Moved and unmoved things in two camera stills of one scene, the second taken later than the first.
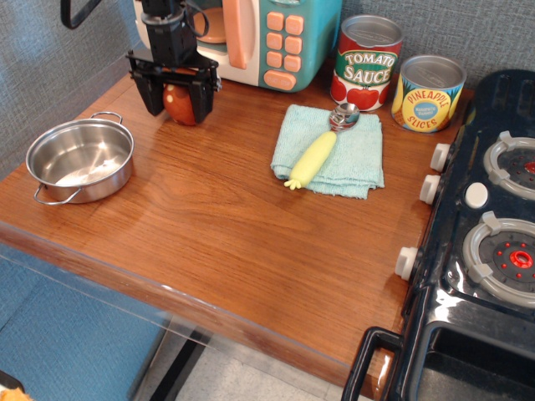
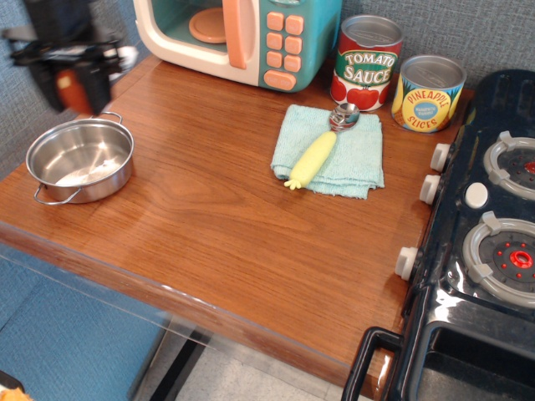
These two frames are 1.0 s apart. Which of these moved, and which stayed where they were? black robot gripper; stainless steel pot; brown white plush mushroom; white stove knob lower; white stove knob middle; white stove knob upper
Moved: black robot gripper; brown white plush mushroom
Stayed: stainless steel pot; white stove knob upper; white stove knob lower; white stove knob middle
